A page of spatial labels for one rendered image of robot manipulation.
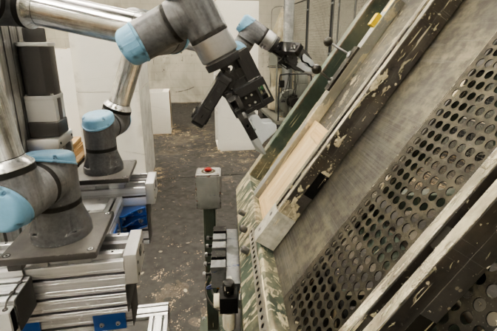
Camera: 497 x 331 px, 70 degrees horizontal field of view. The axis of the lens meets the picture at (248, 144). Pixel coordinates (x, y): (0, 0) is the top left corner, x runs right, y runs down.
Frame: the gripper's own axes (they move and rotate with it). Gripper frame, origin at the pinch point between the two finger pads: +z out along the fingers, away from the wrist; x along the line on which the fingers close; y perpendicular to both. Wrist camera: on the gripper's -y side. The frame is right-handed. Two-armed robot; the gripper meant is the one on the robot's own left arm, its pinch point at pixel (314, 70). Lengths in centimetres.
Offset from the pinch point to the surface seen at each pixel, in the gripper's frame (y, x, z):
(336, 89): -5.0, 3.3, 9.8
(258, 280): -36, 76, 7
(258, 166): 34, 42, 9
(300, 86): 475, -170, 120
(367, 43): -12.0, -16.0, 9.4
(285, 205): -28, 54, 6
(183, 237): 162, 110, 17
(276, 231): -25, 62, 9
